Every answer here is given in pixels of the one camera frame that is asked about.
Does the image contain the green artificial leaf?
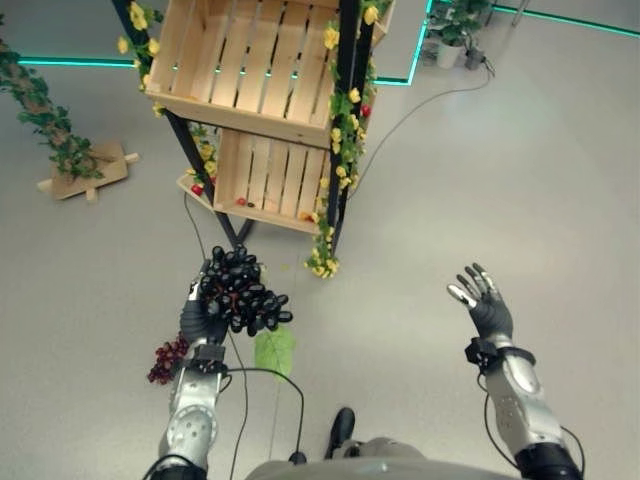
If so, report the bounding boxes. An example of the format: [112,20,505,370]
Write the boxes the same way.
[253,327,297,385]

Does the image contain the large wooden crate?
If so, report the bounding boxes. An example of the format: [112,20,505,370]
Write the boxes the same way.
[144,0,344,150]

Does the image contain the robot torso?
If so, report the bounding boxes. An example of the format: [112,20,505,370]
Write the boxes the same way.
[243,437,521,480]

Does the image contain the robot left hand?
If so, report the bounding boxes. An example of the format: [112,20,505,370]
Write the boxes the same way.
[178,258,229,346]

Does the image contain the ivy wrapped post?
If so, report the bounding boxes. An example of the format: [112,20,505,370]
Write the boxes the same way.
[0,14,106,181]

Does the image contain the small wooden crate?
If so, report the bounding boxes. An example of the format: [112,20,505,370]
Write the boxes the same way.
[212,128,334,236]

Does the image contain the potted green plant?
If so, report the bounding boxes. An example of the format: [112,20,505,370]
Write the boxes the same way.
[427,0,494,70]

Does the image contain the dark purple grape bunch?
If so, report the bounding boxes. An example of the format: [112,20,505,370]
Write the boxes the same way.
[199,243,295,337]

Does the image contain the black metal shelf frame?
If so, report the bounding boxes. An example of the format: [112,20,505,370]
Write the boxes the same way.
[110,0,376,266]

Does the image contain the yellow flower garland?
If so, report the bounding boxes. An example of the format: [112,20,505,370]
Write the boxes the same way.
[303,0,396,280]

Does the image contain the grey floor cable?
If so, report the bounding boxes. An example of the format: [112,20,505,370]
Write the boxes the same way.
[347,53,497,201]

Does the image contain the robot dark foot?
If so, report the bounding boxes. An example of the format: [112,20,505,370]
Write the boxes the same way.
[323,406,357,461]

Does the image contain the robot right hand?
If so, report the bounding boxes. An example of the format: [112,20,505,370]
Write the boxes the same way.
[446,262,515,341]

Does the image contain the wooden side crate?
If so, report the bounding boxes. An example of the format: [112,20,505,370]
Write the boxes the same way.
[175,170,219,211]

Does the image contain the wooden post base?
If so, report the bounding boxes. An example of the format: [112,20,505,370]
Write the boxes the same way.
[36,138,141,202]

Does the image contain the black floor cable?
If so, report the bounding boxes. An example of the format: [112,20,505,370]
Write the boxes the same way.
[182,192,308,466]

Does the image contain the red grape bunch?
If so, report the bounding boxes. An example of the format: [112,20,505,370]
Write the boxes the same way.
[146,331,191,386]

